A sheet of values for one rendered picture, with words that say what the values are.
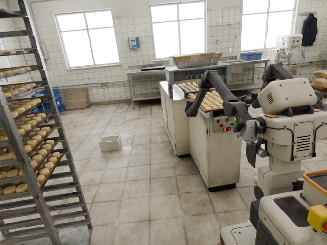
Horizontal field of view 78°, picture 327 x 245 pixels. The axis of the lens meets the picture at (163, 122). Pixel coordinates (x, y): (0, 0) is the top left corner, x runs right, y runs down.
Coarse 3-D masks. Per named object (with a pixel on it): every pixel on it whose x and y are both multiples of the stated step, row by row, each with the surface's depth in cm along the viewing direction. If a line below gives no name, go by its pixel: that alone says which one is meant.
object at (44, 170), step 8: (56, 152) 130; (48, 160) 121; (56, 160) 124; (40, 168) 116; (48, 168) 116; (40, 176) 106; (8, 184) 104; (16, 184) 103; (24, 184) 101; (40, 184) 103; (0, 192) 98; (8, 192) 97; (16, 192) 99
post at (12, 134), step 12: (0, 96) 77; (0, 108) 77; (0, 120) 79; (12, 120) 81; (12, 132) 81; (12, 144) 83; (24, 156) 86; (24, 168) 87; (36, 180) 93; (36, 192) 92; (36, 204) 95; (48, 216) 99; (48, 228) 100
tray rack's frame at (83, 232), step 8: (64, 232) 160; (72, 232) 160; (80, 232) 159; (88, 232) 158; (32, 240) 156; (40, 240) 155; (48, 240) 155; (64, 240) 154; (72, 240) 153; (80, 240) 152; (88, 240) 152
